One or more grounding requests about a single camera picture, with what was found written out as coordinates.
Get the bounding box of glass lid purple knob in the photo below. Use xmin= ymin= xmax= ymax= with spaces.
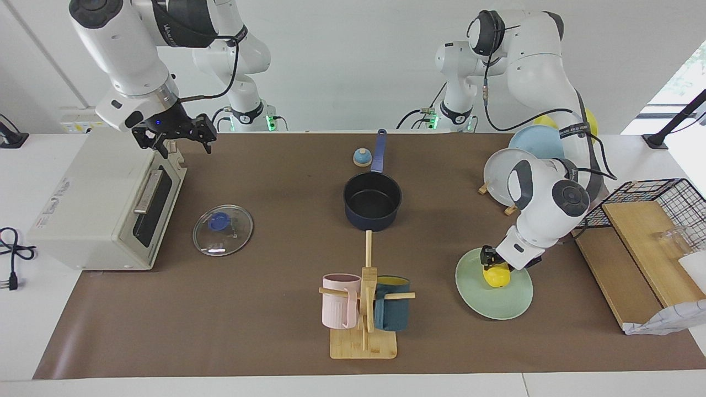
xmin=192 ymin=204 xmax=254 ymax=257

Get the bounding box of light green plate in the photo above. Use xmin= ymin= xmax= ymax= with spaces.
xmin=456 ymin=246 xmax=534 ymax=321

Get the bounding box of wooden plate rack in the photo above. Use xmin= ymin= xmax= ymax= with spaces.
xmin=477 ymin=184 xmax=522 ymax=216

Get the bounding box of grey plate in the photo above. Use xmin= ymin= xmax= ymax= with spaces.
xmin=483 ymin=147 xmax=533 ymax=208

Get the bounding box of light blue plate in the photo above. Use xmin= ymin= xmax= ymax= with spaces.
xmin=508 ymin=124 xmax=566 ymax=161

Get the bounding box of yellow plate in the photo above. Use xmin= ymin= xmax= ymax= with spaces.
xmin=532 ymin=107 xmax=600 ymax=138

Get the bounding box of white power strip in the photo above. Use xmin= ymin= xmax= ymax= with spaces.
xmin=59 ymin=107 xmax=109 ymax=133

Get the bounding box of beige toaster oven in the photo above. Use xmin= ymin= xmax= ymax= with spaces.
xmin=26 ymin=131 xmax=189 ymax=271

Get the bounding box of dark teal mug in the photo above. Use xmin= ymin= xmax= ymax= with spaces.
xmin=373 ymin=275 xmax=412 ymax=332

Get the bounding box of wooden mug tree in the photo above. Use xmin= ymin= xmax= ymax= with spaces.
xmin=318 ymin=230 xmax=416 ymax=360

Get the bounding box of black table clamp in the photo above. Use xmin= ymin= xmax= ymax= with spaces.
xmin=0 ymin=112 xmax=30 ymax=149

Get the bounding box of pink mug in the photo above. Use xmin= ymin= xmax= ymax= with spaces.
xmin=322 ymin=273 xmax=362 ymax=330

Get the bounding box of clear glass cup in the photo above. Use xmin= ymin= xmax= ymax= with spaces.
xmin=653 ymin=225 xmax=702 ymax=261

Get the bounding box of white checked cloth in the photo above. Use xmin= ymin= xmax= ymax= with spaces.
xmin=622 ymin=299 xmax=706 ymax=336

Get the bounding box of brown table mat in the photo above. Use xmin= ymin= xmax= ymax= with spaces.
xmin=33 ymin=131 xmax=706 ymax=380

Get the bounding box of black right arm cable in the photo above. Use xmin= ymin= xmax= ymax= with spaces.
xmin=175 ymin=24 xmax=244 ymax=105

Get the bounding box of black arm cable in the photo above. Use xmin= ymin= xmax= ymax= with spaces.
xmin=481 ymin=22 xmax=619 ymax=183
xmin=175 ymin=24 xmax=244 ymax=105

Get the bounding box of dark pot purple handle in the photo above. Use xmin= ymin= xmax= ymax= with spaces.
xmin=343 ymin=129 xmax=403 ymax=232

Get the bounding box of wooden shelf wire basket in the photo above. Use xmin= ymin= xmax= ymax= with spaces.
xmin=573 ymin=178 xmax=706 ymax=331

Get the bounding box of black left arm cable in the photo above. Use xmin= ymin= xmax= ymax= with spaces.
xmin=481 ymin=22 xmax=619 ymax=183

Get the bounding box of black base cable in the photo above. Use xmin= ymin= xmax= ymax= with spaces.
xmin=395 ymin=82 xmax=446 ymax=131

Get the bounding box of black cable with plug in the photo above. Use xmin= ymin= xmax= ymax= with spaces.
xmin=0 ymin=227 xmax=38 ymax=292

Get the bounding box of black camera stand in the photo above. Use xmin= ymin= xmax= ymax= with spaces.
xmin=642 ymin=88 xmax=706 ymax=150

